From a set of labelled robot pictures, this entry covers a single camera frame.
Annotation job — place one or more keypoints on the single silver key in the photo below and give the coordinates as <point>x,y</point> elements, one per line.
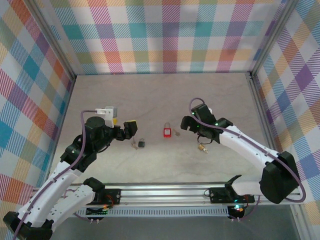
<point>177,133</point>

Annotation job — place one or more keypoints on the dark grey padlock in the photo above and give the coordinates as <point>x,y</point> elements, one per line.
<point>141,144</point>

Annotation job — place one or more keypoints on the brass padlock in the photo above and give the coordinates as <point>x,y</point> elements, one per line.
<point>200,148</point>

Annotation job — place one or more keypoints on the red safety padlock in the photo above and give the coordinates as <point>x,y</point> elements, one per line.
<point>167,133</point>

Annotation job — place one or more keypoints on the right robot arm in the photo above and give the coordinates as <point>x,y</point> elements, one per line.
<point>245,147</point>

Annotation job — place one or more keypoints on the green led controller board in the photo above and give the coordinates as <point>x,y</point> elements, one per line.
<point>96,212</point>

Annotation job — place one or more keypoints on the black round controller board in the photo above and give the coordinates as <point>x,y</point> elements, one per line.
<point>237,211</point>

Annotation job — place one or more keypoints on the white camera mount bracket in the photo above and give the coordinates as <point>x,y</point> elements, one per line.
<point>108,117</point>
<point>210,110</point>

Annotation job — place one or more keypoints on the aluminium table side rail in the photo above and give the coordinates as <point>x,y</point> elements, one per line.
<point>260,110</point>
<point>64,110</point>

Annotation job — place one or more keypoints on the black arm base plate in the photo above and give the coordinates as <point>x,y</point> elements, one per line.
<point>215,197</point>
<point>115,197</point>

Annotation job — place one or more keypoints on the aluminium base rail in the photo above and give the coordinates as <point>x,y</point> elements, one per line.
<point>162,195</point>

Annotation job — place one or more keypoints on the aluminium frame post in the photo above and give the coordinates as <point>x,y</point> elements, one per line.
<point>58,42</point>
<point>272,37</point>
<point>298,225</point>

